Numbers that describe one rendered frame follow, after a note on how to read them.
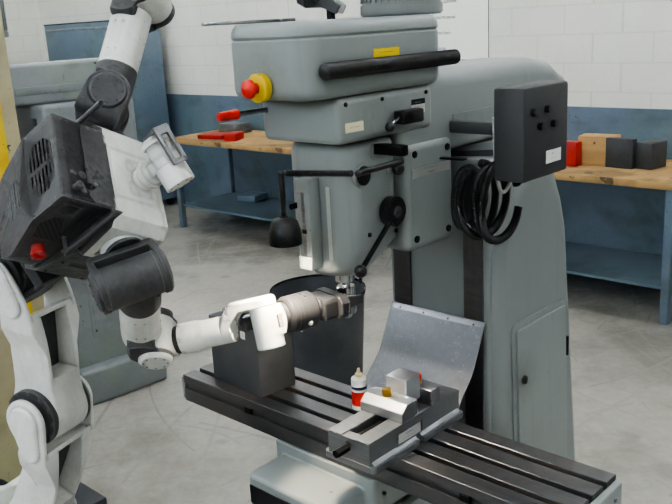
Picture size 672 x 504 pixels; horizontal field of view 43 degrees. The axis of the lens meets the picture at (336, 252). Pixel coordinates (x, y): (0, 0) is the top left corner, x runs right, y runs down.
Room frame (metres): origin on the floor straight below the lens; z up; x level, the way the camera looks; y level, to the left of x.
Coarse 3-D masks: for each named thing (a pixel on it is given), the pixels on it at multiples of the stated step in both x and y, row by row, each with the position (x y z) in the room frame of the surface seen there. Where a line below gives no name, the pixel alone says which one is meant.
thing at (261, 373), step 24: (216, 312) 2.23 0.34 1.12; (240, 336) 2.10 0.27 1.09; (288, 336) 2.12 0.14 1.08; (216, 360) 2.20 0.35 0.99; (240, 360) 2.11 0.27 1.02; (264, 360) 2.07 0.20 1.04; (288, 360) 2.12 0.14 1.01; (240, 384) 2.12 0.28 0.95; (264, 384) 2.06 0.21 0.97; (288, 384) 2.11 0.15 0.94
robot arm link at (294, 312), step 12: (288, 300) 1.83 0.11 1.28; (252, 312) 1.80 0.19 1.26; (264, 312) 1.79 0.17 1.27; (276, 312) 1.80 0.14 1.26; (288, 312) 1.82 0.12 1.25; (300, 312) 1.82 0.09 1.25; (240, 324) 1.84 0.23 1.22; (252, 324) 1.80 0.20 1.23; (264, 324) 1.78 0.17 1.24; (276, 324) 1.79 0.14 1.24; (288, 324) 1.81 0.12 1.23; (300, 324) 1.82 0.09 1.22; (264, 336) 1.77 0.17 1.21; (276, 336) 1.78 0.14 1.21; (264, 348) 1.77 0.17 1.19
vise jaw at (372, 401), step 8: (368, 392) 1.82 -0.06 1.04; (376, 392) 1.82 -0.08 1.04; (392, 392) 1.81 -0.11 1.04; (368, 400) 1.80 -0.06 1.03; (376, 400) 1.79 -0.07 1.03; (384, 400) 1.78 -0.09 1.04; (392, 400) 1.77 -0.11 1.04; (400, 400) 1.77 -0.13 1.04; (408, 400) 1.76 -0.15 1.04; (416, 400) 1.77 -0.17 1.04; (368, 408) 1.79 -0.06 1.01; (376, 408) 1.78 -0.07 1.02; (384, 408) 1.76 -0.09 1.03; (392, 408) 1.75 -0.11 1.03; (400, 408) 1.74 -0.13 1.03; (408, 408) 1.74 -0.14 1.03; (416, 408) 1.77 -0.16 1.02; (384, 416) 1.76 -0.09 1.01; (392, 416) 1.75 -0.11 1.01; (400, 416) 1.73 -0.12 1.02; (408, 416) 1.74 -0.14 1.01
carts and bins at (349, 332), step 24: (288, 288) 4.09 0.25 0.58; (312, 288) 4.15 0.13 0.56; (360, 288) 4.01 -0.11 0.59; (360, 312) 3.83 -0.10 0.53; (312, 336) 3.71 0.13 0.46; (336, 336) 3.72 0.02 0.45; (360, 336) 3.84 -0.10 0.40; (312, 360) 3.72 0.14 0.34; (336, 360) 3.73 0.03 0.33; (360, 360) 3.85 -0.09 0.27
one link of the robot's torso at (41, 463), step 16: (16, 400) 1.83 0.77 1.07; (16, 416) 1.81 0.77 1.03; (32, 416) 1.80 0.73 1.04; (16, 432) 1.81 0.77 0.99; (32, 432) 1.79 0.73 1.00; (80, 432) 1.91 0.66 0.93; (32, 448) 1.80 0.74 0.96; (48, 448) 1.84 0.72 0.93; (64, 448) 1.91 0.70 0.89; (80, 448) 1.92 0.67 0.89; (32, 464) 1.81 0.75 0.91; (48, 464) 1.81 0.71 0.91; (64, 464) 1.94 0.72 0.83; (80, 464) 1.92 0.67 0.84; (32, 480) 1.87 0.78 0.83; (48, 480) 1.83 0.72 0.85; (64, 480) 1.95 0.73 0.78; (16, 496) 1.89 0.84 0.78; (32, 496) 1.87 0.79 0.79; (48, 496) 1.85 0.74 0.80; (64, 496) 1.92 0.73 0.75
